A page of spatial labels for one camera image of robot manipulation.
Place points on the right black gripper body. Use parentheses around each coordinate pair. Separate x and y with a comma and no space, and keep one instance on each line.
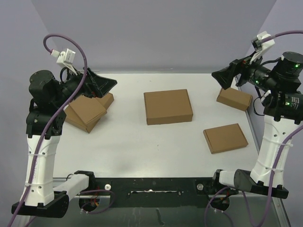
(254,73)

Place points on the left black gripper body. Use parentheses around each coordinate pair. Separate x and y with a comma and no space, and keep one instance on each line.
(68,88)

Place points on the large cardboard box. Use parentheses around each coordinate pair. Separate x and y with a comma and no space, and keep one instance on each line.
(167,107)

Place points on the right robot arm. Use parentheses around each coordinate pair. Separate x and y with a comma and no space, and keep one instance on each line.
(283,118)

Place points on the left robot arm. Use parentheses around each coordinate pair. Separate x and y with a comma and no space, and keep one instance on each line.
(44,129)

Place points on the folded cardboard box far right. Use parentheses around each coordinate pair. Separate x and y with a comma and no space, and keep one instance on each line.
(234,98)

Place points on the flat cardboard box near right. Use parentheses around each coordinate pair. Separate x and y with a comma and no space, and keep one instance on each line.
(225,138)

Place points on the folded cardboard boxes left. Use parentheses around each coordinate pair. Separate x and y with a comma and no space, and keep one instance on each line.
(84,113)

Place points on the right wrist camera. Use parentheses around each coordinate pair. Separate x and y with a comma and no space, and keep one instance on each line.
(261,43)

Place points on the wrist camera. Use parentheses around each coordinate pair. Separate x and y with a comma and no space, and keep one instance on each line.
(261,43)
(65,58)

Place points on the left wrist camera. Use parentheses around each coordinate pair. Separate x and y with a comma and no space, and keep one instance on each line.
(65,58)

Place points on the aluminium table frame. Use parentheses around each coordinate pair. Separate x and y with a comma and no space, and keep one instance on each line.
(145,140)

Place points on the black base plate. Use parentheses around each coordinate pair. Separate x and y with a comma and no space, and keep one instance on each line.
(150,193)

